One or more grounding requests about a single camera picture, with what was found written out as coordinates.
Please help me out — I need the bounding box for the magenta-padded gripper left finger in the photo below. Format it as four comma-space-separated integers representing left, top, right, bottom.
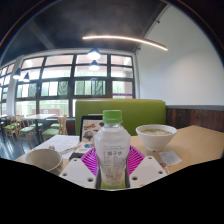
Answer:
59, 146, 101, 190

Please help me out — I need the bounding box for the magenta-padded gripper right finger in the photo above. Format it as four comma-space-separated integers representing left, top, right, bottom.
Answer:
126, 145, 169, 190

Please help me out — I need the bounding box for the clear green-capped drink bottle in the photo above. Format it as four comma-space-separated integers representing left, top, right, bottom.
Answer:
93, 109, 132, 191

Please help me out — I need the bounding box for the small white paper card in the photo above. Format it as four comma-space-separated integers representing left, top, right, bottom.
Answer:
158, 150, 183, 167

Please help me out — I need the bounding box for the white ceramic bowl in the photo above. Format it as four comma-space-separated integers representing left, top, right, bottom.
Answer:
135, 124, 178, 152

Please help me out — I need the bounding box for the white paper sheet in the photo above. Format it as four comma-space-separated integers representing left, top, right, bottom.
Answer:
33, 134, 81, 160

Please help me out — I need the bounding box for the beige cup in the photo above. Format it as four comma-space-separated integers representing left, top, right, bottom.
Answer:
25, 147, 64, 174

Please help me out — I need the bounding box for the black laptop with stickers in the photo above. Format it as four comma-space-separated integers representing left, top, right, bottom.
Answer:
79, 114, 105, 154

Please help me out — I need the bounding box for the group of green-seated wooden chairs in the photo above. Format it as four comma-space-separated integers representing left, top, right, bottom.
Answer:
0, 114, 69, 148

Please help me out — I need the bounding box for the green upholstered bench backrest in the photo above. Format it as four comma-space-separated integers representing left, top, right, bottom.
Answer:
74, 98, 167, 137

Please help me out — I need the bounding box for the light wooden dining table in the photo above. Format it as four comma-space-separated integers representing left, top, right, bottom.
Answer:
23, 113, 57, 141

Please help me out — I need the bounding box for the group of pendant lamps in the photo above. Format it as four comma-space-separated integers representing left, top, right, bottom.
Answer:
12, 47, 102, 83

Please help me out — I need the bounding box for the curved linear ceiling light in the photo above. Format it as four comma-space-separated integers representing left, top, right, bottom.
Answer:
82, 34, 169, 52

